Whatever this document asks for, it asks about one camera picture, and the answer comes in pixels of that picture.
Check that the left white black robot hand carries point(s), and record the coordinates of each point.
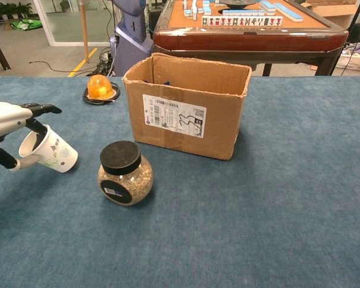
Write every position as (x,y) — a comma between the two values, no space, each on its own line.
(6,117)

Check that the white paper cup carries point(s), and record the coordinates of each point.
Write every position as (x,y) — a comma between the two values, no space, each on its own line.
(60,153)

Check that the glass jar with black lid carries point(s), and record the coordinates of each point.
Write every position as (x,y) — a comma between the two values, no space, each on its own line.
(123,156)

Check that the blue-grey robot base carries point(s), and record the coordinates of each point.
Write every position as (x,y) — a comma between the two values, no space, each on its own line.
(132,45)

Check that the open cardboard box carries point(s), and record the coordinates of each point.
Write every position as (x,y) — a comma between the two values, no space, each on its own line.
(183,120)

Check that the flat brown cardboard carton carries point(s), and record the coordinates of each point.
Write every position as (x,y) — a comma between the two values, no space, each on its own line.
(333,12)

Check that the green bag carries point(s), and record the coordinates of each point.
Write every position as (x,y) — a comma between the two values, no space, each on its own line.
(25,24)

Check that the white framed glass partition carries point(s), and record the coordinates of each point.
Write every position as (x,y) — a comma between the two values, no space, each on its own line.
(66,44)

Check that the orange dome lamp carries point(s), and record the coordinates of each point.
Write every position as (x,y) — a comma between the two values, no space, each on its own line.
(99,85)

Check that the green potted plants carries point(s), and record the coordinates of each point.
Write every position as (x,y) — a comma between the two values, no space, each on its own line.
(12,9)

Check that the light wooden pole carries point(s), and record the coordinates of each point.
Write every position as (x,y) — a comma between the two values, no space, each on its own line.
(84,30)

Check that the scattered blue mahjong tiles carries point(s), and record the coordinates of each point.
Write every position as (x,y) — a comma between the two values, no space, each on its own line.
(195,9)

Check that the brown mahjong table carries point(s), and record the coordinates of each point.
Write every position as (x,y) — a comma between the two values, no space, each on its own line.
(243,42)

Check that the face-up mahjong tile row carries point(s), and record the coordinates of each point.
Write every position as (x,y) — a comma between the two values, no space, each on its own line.
(243,21)

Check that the black mahjong table centre dish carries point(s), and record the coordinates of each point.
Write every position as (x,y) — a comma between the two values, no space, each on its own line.
(238,3)

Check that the blue felt table mat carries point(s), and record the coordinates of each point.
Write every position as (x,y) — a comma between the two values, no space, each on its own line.
(258,210)

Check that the white plastic basket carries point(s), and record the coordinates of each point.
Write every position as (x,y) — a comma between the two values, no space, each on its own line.
(357,63)

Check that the short blue mahjong tile wall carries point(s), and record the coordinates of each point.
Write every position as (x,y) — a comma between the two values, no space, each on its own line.
(243,12)

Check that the long blue mahjong tile wall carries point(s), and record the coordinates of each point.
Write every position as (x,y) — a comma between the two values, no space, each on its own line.
(288,12)

